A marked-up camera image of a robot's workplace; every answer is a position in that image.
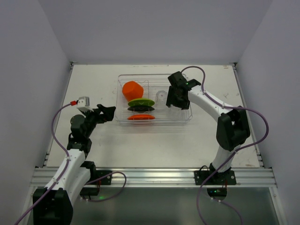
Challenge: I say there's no clear faceted glass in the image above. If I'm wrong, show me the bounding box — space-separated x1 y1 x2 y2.
155 90 168 106
168 105 185 120

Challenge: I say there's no orange plastic plate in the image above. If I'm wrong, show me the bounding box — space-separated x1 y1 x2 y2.
127 114 155 120

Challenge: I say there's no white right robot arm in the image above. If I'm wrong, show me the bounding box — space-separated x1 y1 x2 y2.
166 71 250 173

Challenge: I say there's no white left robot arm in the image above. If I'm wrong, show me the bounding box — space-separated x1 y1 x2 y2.
33 105 111 225

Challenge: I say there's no black left finger, left gripper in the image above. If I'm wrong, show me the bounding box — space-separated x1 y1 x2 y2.
97 104 116 123

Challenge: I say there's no green plastic plate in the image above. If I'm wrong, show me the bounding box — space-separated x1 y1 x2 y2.
128 98 155 106

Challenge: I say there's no black plastic plate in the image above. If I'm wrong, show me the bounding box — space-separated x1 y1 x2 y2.
128 105 155 112

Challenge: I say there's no orange plastic cup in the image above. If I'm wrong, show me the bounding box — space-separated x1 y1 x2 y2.
122 81 144 101

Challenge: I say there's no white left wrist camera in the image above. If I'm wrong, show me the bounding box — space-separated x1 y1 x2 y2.
76 97 93 113

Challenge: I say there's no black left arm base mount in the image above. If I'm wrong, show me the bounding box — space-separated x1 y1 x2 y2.
80 170 112 199

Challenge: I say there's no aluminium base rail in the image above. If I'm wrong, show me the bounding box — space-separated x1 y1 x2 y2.
30 167 277 188

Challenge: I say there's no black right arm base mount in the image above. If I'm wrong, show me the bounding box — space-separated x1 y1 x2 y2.
194 165 237 201

